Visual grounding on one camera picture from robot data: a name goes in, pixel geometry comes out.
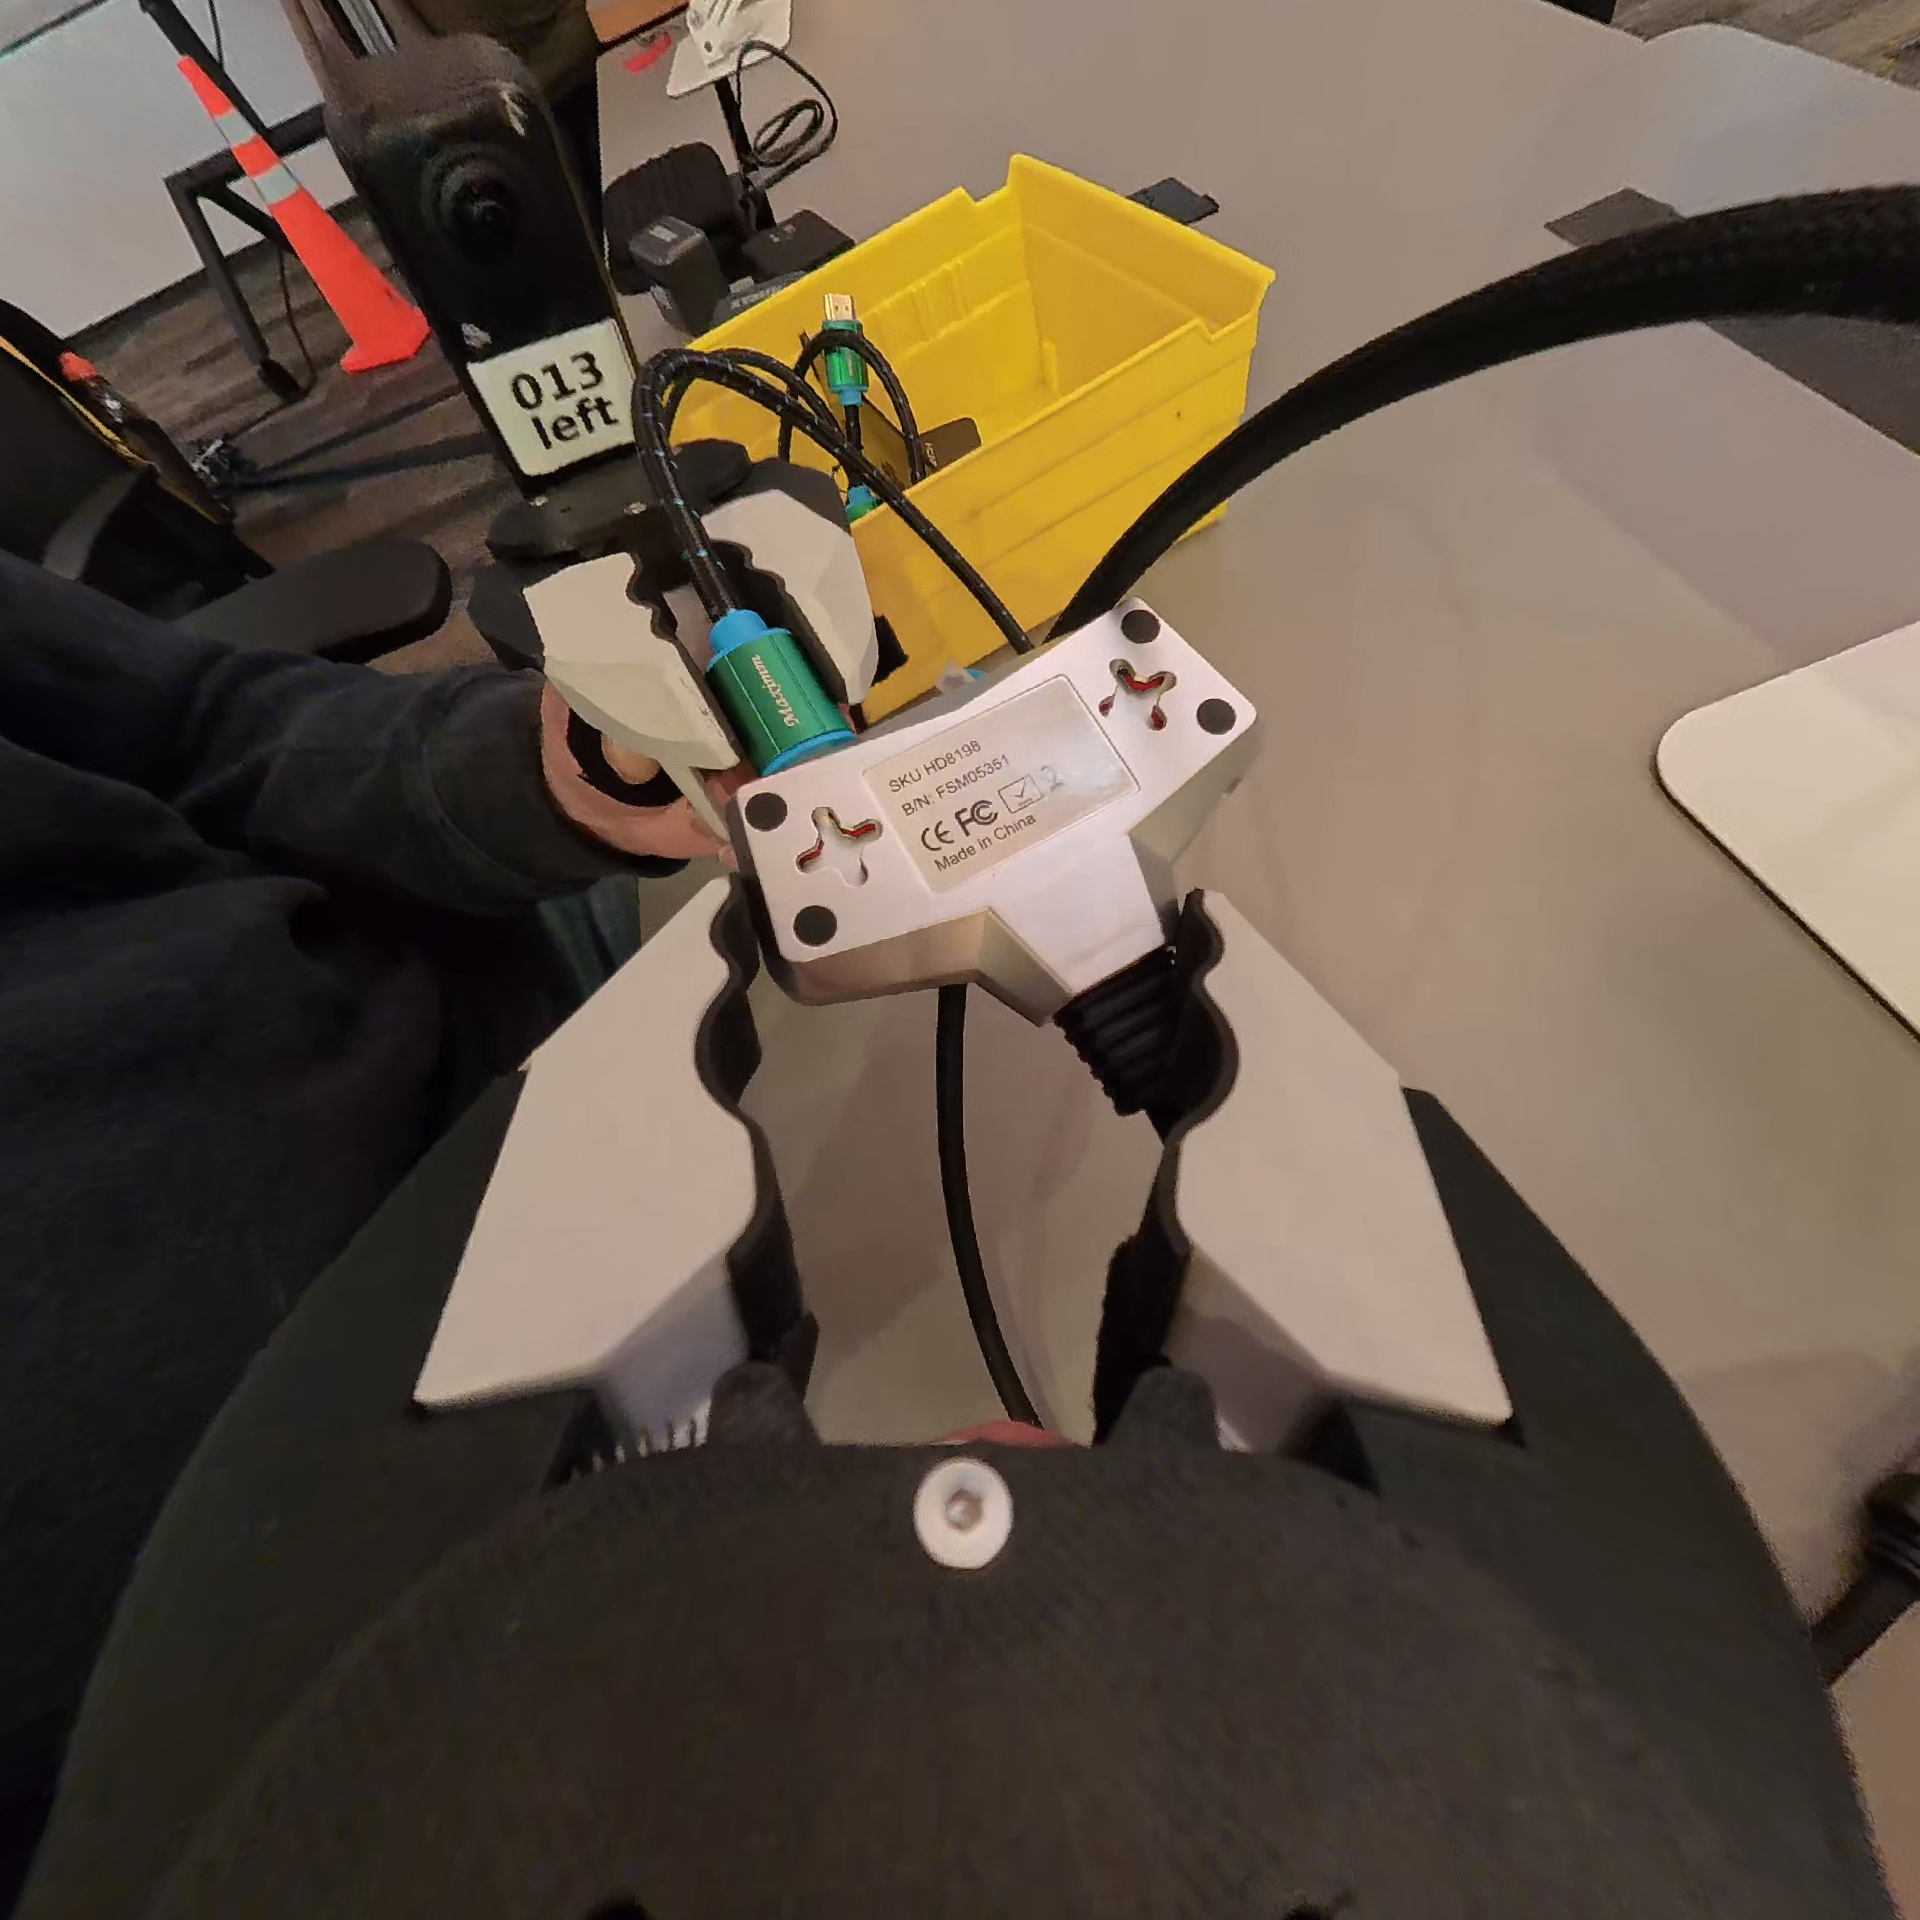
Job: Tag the person's left forearm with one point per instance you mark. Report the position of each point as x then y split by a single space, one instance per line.
300 718

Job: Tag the white tablet stand base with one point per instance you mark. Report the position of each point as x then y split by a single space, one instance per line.
1815 810

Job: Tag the black power adapter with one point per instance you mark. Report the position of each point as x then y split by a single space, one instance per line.
677 263

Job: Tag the black chair armrest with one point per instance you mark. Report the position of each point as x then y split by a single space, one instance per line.
347 592

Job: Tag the black bag yellow trim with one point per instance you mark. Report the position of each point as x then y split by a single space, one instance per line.
119 449

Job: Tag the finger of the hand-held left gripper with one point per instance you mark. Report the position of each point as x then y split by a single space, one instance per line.
616 660
811 570

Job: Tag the orange traffic cone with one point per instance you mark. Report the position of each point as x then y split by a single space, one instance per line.
339 269

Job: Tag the yellow plastic bin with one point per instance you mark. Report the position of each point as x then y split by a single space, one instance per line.
1110 388

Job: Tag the small black tape piece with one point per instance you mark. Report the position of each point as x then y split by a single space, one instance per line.
1175 204

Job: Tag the person's dark sweater torso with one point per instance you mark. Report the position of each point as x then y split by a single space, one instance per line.
150 1198

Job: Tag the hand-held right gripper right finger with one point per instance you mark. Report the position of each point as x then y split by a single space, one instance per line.
1321 1214

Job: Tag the person's left hand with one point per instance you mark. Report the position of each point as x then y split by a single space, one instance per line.
630 821

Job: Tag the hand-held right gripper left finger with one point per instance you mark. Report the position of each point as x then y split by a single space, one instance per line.
601 1198

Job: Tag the person's jeans leg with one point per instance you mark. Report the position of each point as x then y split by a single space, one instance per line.
592 946

